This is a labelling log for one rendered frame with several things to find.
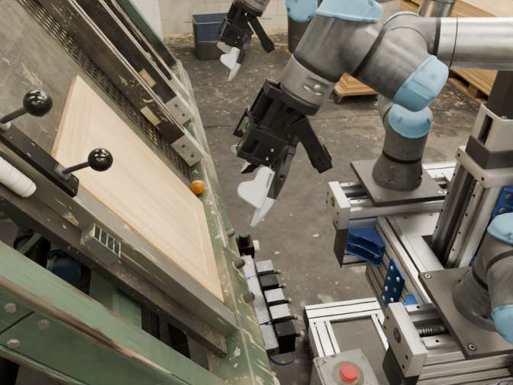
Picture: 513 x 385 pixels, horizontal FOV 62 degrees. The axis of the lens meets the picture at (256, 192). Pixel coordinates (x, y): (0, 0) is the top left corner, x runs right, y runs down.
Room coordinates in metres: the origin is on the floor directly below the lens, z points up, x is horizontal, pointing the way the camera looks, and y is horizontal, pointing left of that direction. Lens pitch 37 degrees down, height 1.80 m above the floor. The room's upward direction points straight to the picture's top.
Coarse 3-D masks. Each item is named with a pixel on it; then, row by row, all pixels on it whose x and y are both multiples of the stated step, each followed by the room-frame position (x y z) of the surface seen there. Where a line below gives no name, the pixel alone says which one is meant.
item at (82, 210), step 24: (0, 144) 0.56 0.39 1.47; (24, 168) 0.57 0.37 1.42; (48, 192) 0.57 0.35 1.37; (72, 216) 0.58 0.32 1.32; (96, 216) 0.59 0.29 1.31; (120, 240) 0.59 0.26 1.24; (144, 240) 0.65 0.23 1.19; (144, 264) 0.60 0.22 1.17; (168, 264) 0.64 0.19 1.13; (168, 288) 0.61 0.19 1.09; (192, 288) 0.64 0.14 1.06; (192, 312) 0.62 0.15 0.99; (216, 312) 0.63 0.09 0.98
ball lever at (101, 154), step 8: (96, 152) 0.56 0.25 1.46; (104, 152) 0.57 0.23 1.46; (88, 160) 0.56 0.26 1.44; (96, 160) 0.55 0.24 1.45; (104, 160) 0.56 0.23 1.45; (112, 160) 0.57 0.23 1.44; (56, 168) 0.59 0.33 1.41; (64, 168) 0.60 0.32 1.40; (72, 168) 0.59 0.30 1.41; (80, 168) 0.58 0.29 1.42; (96, 168) 0.55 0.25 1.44; (104, 168) 0.55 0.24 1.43; (64, 176) 0.59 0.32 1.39
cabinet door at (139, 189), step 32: (96, 96) 1.08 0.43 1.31; (64, 128) 0.80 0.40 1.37; (96, 128) 0.93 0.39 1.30; (128, 128) 1.10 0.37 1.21; (64, 160) 0.70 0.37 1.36; (128, 160) 0.94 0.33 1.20; (160, 160) 1.12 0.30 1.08; (96, 192) 0.69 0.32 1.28; (128, 192) 0.80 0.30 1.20; (160, 192) 0.95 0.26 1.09; (128, 224) 0.69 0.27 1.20; (160, 224) 0.80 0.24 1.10; (192, 224) 0.96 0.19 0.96; (192, 256) 0.80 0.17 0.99
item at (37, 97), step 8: (24, 96) 0.55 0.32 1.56; (32, 96) 0.54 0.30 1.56; (40, 96) 0.55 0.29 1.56; (48, 96) 0.56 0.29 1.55; (24, 104) 0.54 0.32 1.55; (32, 104) 0.54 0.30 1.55; (40, 104) 0.54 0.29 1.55; (48, 104) 0.55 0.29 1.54; (16, 112) 0.57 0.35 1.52; (24, 112) 0.56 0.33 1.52; (32, 112) 0.54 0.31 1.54; (40, 112) 0.54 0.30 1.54; (48, 112) 0.55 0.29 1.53; (0, 120) 0.58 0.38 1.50; (8, 120) 0.57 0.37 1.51
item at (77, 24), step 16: (48, 0) 1.31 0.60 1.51; (64, 0) 1.32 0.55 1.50; (64, 16) 1.32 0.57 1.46; (80, 16) 1.33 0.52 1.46; (80, 32) 1.33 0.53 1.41; (96, 32) 1.34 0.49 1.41; (96, 48) 1.34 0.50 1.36; (112, 48) 1.38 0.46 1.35; (96, 64) 1.33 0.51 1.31; (112, 64) 1.34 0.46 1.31; (128, 64) 1.40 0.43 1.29; (112, 80) 1.34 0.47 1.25; (128, 80) 1.35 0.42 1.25; (128, 96) 1.35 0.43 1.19; (144, 96) 1.36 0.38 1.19; (160, 112) 1.37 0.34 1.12; (160, 128) 1.37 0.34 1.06; (176, 128) 1.38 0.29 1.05; (176, 144) 1.38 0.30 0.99; (192, 144) 1.40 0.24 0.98; (192, 160) 1.39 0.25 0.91
